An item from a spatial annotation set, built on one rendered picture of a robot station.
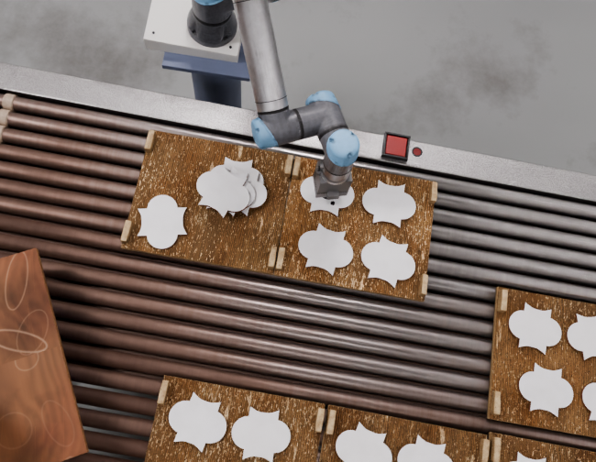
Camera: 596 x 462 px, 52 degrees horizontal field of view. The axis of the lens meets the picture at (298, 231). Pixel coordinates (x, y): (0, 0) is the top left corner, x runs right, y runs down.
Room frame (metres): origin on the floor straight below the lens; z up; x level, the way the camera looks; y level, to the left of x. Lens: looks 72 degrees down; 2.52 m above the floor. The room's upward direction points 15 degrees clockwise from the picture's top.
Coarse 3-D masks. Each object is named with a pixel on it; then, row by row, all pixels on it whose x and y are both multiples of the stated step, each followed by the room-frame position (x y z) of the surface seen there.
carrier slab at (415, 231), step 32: (416, 192) 0.71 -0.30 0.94; (288, 224) 0.52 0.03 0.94; (320, 224) 0.54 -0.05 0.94; (352, 224) 0.57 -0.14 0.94; (384, 224) 0.59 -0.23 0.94; (416, 224) 0.62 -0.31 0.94; (288, 256) 0.43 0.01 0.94; (416, 256) 0.53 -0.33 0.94; (352, 288) 0.39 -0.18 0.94; (384, 288) 0.41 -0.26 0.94; (416, 288) 0.44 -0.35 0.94
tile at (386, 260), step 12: (384, 240) 0.54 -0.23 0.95; (372, 252) 0.50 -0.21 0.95; (384, 252) 0.51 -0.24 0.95; (396, 252) 0.52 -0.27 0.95; (372, 264) 0.47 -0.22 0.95; (384, 264) 0.48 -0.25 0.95; (396, 264) 0.49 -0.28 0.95; (408, 264) 0.49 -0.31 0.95; (372, 276) 0.44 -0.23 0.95; (384, 276) 0.44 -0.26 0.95; (396, 276) 0.45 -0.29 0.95; (408, 276) 0.46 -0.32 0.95
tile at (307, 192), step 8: (304, 184) 0.64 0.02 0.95; (312, 184) 0.64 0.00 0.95; (304, 192) 0.61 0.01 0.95; (312, 192) 0.62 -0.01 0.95; (352, 192) 0.65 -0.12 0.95; (304, 200) 0.60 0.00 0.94; (312, 200) 0.60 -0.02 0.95; (320, 200) 0.61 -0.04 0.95; (328, 200) 0.61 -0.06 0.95; (336, 200) 0.62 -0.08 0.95; (344, 200) 0.62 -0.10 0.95; (352, 200) 0.63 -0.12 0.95; (312, 208) 0.58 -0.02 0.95; (320, 208) 0.58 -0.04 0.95; (328, 208) 0.59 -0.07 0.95; (336, 208) 0.59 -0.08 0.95; (344, 208) 0.60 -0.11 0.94; (336, 216) 0.57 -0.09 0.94
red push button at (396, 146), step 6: (390, 138) 0.85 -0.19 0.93; (396, 138) 0.86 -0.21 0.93; (402, 138) 0.86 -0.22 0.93; (390, 144) 0.84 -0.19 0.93; (396, 144) 0.84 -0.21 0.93; (402, 144) 0.85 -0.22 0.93; (390, 150) 0.82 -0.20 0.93; (396, 150) 0.82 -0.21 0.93; (402, 150) 0.83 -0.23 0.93; (402, 156) 0.81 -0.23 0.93
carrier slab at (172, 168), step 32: (160, 160) 0.60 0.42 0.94; (192, 160) 0.62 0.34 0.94; (224, 160) 0.65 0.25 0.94; (256, 160) 0.67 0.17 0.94; (160, 192) 0.51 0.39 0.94; (192, 192) 0.53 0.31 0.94; (192, 224) 0.44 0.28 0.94; (224, 224) 0.47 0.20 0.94; (256, 224) 0.49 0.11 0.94; (192, 256) 0.36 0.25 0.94; (224, 256) 0.38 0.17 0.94; (256, 256) 0.41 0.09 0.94
